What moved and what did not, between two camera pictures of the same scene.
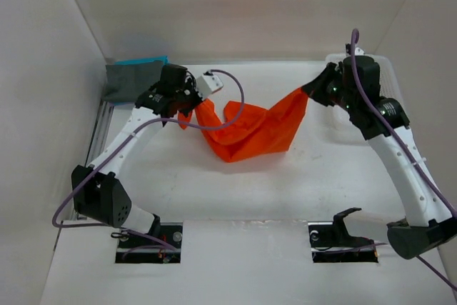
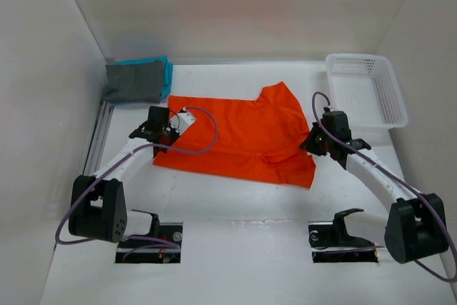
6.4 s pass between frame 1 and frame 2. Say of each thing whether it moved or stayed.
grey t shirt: stayed
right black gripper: moved
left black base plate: stayed
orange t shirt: moved
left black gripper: moved
